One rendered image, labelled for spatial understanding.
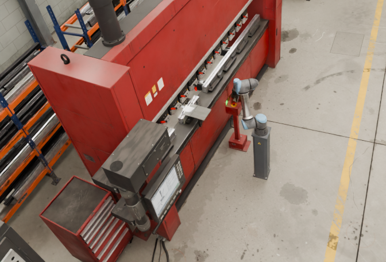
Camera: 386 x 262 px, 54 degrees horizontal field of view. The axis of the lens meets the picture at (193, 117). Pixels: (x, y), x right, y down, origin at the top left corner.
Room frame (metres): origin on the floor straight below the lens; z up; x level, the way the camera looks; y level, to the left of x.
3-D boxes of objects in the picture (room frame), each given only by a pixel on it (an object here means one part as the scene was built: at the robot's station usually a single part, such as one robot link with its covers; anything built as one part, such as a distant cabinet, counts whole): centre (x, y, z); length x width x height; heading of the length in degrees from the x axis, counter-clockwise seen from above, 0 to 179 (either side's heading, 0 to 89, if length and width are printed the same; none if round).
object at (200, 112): (3.00, -0.06, 1.00); 0.26 x 0.18 x 0.01; 53
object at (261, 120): (2.73, -0.70, 0.94); 0.13 x 0.12 x 0.14; 90
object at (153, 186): (1.79, 0.34, 1.42); 0.45 x 0.12 x 0.36; 144
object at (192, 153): (3.58, -0.37, 0.42); 3.00 x 0.21 x 0.83; 143
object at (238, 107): (3.26, -0.52, 0.75); 0.20 x 0.16 x 0.18; 147
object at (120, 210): (1.89, 0.63, 1.18); 0.40 x 0.24 x 0.07; 143
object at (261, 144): (2.73, -0.71, 0.39); 0.18 x 0.18 x 0.77; 58
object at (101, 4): (2.74, 0.48, 2.54); 0.33 x 0.25 x 0.47; 143
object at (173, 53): (3.61, -0.34, 1.74); 3.00 x 0.08 x 0.80; 143
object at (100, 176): (1.89, 0.63, 1.67); 0.40 x 0.24 x 0.07; 143
